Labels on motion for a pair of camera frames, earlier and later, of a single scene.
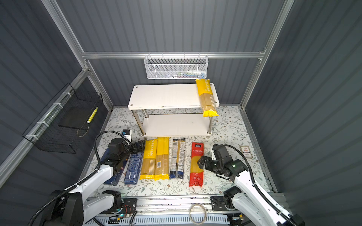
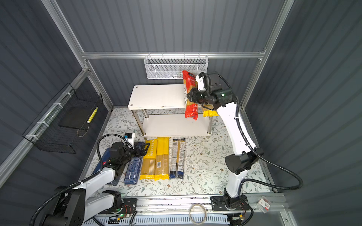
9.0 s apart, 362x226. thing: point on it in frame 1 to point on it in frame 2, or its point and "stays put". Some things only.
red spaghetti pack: x=196 y=173 to x=189 y=78
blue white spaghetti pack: x=177 y=165 stays put
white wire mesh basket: x=176 y=67 stays put
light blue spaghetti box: x=134 y=168 stays put
